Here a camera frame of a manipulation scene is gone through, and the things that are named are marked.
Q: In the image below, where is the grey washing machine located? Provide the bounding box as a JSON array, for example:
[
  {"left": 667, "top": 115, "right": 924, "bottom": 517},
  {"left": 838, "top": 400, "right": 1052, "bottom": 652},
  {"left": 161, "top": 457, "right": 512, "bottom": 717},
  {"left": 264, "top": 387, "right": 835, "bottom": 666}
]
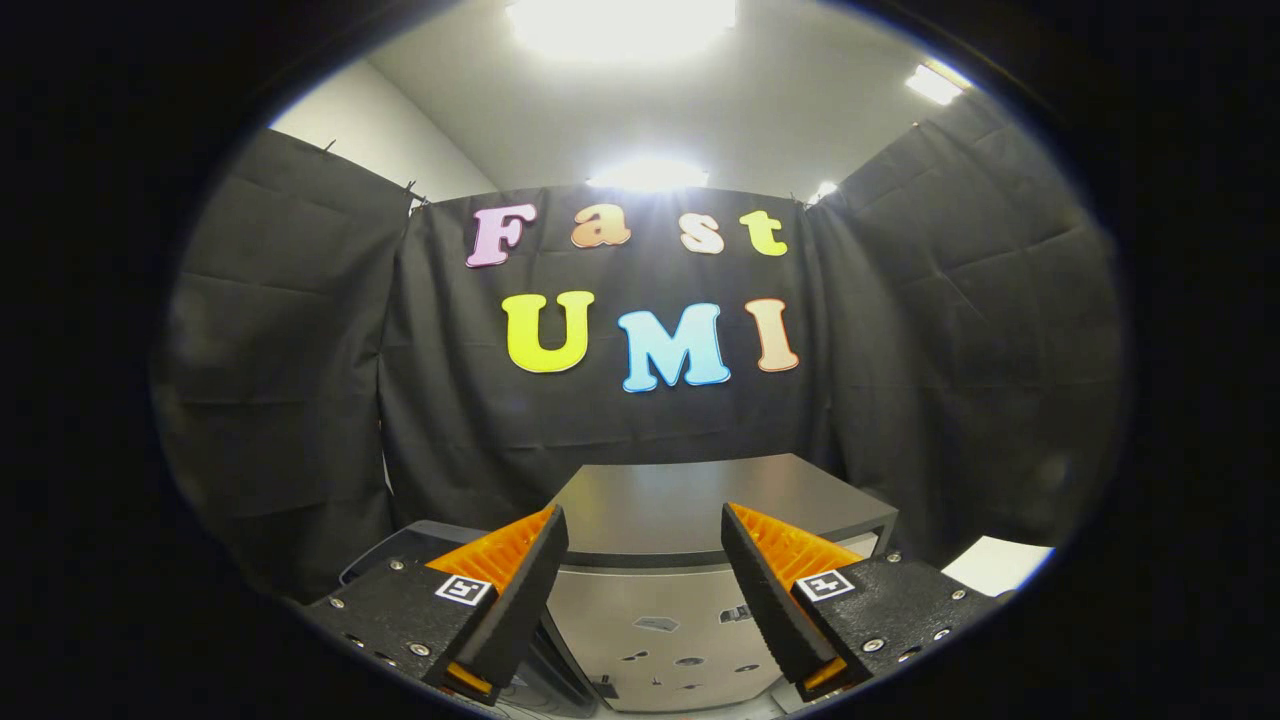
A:
[{"left": 338, "top": 519, "right": 603, "bottom": 717}]

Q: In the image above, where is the large ceiling light panel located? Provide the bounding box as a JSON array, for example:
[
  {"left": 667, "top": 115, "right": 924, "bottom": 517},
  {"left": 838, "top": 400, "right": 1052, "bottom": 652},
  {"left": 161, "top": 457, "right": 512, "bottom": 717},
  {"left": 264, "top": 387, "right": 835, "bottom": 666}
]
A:
[{"left": 505, "top": 0, "right": 741, "bottom": 63}]

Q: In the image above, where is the black backdrop cloth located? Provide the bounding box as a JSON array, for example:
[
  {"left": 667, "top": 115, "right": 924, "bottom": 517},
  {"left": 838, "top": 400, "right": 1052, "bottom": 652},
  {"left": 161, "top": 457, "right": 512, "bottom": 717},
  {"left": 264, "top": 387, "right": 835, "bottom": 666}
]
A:
[{"left": 150, "top": 95, "right": 1129, "bottom": 603}]

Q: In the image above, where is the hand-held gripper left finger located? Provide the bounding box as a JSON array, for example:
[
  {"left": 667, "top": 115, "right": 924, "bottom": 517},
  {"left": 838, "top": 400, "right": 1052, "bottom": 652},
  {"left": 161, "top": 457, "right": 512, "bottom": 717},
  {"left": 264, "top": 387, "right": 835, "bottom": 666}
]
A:
[{"left": 305, "top": 504, "right": 569, "bottom": 707}]

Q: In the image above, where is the white flat board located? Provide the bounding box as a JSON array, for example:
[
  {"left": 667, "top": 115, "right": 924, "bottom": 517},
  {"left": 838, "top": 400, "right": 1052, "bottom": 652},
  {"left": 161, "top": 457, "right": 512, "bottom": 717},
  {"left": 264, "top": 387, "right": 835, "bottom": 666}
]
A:
[{"left": 941, "top": 535, "right": 1055, "bottom": 599}]

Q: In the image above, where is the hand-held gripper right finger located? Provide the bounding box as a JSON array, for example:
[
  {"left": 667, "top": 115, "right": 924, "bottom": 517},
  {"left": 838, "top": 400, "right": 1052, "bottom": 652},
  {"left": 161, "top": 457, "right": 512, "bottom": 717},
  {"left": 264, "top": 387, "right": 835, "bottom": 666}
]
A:
[{"left": 721, "top": 502, "right": 1001, "bottom": 703}]

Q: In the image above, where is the grey cabinet with dark top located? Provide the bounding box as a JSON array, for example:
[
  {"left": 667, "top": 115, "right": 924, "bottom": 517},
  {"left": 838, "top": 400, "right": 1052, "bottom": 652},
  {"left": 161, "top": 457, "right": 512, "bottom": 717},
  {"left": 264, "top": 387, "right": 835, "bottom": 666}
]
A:
[{"left": 540, "top": 453, "right": 899, "bottom": 714}]

